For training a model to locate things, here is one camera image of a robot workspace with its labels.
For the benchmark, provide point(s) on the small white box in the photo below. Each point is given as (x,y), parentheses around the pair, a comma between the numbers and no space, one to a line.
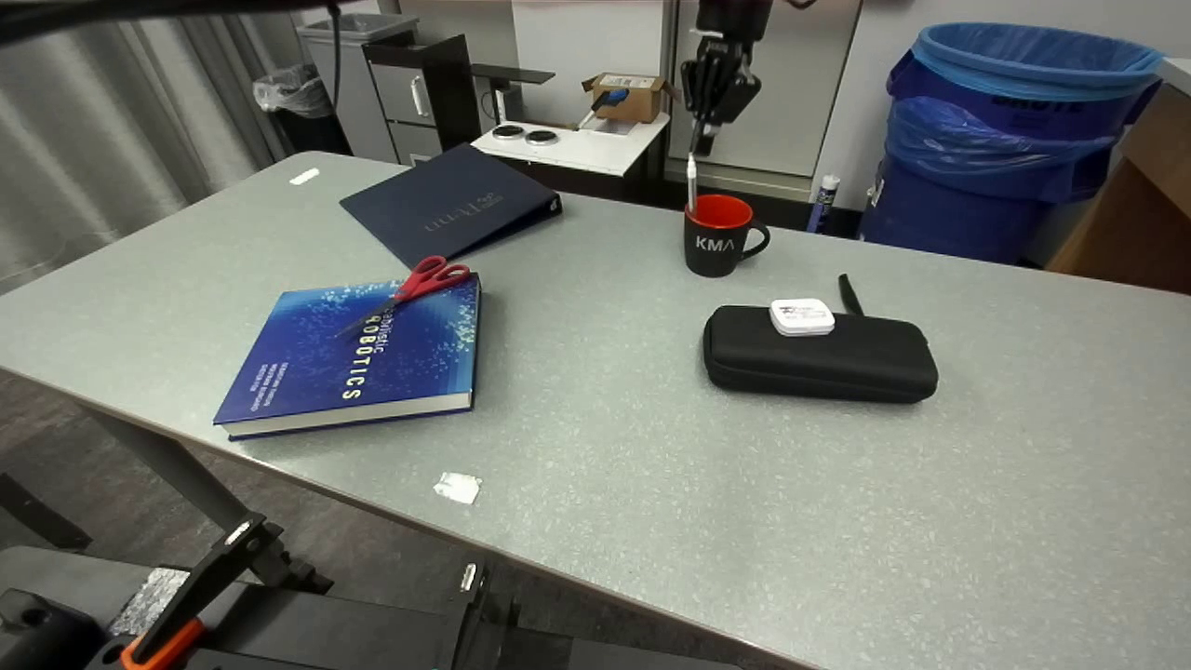
(797,320)

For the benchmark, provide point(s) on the white tape piece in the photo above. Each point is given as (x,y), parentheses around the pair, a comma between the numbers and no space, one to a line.
(308,176)
(460,489)

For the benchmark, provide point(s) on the blue trash bin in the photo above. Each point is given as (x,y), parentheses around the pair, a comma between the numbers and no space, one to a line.
(994,128)

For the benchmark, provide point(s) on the white tape piece far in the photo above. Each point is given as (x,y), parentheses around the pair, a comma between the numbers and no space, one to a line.
(308,176)

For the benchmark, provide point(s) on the black orange clamp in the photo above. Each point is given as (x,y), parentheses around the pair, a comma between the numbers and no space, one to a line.
(178,632)

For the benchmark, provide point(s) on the white pen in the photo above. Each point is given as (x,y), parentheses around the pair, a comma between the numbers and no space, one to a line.
(689,179)

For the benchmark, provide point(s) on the black mug red interior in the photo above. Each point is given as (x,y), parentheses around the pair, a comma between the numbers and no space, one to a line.
(720,234)

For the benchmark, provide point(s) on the blue robotics textbook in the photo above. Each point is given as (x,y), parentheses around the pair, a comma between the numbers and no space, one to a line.
(342,355)

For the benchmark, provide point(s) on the white spray bottle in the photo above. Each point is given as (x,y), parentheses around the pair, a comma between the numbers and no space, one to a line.
(823,202)

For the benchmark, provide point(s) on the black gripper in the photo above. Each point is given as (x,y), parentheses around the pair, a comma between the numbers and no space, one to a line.
(720,80)

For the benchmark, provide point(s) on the dark navy binder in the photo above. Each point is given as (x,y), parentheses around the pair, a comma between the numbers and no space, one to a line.
(454,207)

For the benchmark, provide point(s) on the black zippered case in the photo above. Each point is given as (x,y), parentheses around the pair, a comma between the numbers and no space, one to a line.
(864,360)

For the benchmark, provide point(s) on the open cardboard box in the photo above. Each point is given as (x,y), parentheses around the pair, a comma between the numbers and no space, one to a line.
(628,99)

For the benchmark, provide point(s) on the grey filing cabinet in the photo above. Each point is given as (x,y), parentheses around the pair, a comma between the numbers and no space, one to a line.
(395,95)

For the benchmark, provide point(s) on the white side table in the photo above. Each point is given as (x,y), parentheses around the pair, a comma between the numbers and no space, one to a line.
(595,148)

